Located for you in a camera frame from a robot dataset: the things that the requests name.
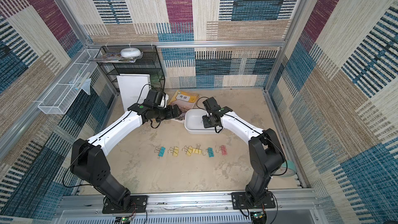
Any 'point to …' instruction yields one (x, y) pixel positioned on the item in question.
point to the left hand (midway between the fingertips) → (175, 112)
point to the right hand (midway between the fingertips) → (207, 120)
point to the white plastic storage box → (194, 123)
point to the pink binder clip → (223, 149)
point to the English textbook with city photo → (184, 100)
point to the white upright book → (130, 86)
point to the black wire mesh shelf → (148, 64)
